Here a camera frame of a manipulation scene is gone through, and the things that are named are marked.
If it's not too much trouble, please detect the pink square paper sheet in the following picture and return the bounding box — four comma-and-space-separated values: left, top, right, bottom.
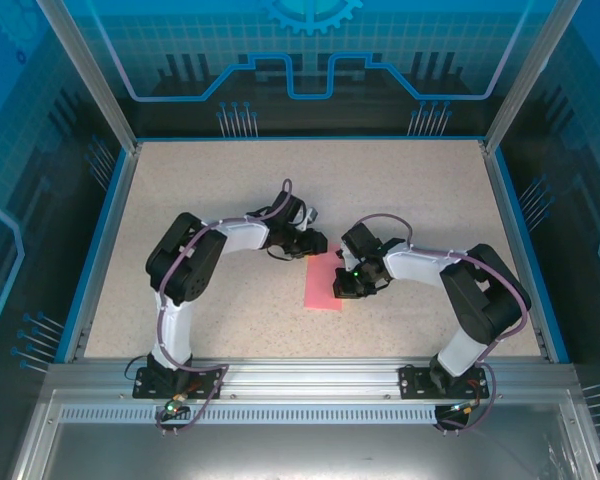
303, 244, 345, 312

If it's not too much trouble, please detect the sheet metal tray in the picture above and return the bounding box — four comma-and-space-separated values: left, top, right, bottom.
9, 388, 600, 480

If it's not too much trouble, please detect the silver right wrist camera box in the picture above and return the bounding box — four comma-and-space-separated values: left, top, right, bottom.
338, 243, 359, 272

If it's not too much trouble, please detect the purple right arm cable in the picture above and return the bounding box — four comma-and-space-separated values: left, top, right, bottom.
352, 213, 531, 434

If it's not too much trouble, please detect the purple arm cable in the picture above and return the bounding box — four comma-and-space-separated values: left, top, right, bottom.
154, 178, 294, 436
352, 213, 531, 434

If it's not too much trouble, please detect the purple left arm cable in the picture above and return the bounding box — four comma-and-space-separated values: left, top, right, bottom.
154, 178, 294, 436

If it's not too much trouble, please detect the aluminium mounting rail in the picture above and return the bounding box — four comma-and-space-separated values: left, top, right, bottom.
44, 355, 581, 401

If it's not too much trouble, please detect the blue rear frame strip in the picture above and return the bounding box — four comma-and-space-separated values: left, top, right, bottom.
137, 134, 486, 144

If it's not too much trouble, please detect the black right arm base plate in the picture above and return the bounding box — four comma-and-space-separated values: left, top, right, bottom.
398, 363, 491, 400

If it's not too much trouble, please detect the slotted grey cable duct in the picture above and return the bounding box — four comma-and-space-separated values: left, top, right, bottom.
58, 404, 481, 424

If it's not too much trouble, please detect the aluminium side rail blue edge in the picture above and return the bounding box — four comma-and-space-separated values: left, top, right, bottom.
479, 140, 574, 364
62, 142, 144, 364

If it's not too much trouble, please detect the brass cable connector green light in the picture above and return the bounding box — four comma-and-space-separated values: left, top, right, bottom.
447, 399, 481, 417
163, 393, 189, 416

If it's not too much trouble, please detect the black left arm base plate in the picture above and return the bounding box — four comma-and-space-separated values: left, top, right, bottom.
132, 367, 225, 400

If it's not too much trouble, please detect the aluminium frame post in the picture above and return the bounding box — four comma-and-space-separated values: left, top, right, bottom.
482, 0, 586, 154
34, 0, 144, 154

